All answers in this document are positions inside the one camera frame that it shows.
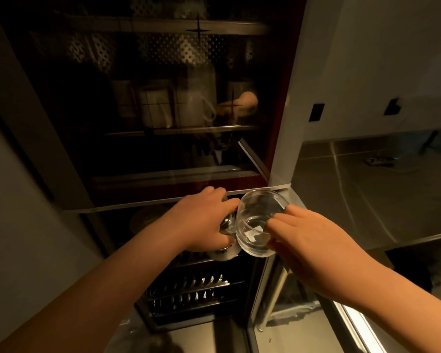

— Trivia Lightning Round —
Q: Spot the person's right forearm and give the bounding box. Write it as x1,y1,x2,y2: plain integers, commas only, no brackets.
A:
316,250,441,353

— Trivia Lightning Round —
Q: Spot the black bag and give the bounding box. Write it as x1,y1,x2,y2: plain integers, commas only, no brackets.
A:
386,246,441,295

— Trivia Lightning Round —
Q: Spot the glass kettle with cream base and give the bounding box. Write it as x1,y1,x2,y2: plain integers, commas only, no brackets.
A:
205,244,242,262

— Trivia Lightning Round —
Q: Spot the person's left hand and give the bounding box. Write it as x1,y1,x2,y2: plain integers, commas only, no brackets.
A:
161,186,241,253

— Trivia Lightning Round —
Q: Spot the row of glossy small dishes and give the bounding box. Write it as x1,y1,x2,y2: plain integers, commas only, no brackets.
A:
147,272,232,309

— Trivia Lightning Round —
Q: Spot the person's left forearm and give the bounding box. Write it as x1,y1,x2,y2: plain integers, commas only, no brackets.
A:
0,231,186,353

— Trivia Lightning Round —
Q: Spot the short clear drinking glass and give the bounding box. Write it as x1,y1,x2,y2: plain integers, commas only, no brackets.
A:
235,189,291,258

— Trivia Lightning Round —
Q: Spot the black power strip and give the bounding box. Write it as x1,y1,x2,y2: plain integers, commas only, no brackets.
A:
366,156,396,167

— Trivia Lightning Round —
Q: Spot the person's right hand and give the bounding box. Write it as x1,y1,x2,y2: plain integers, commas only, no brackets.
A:
266,205,365,291

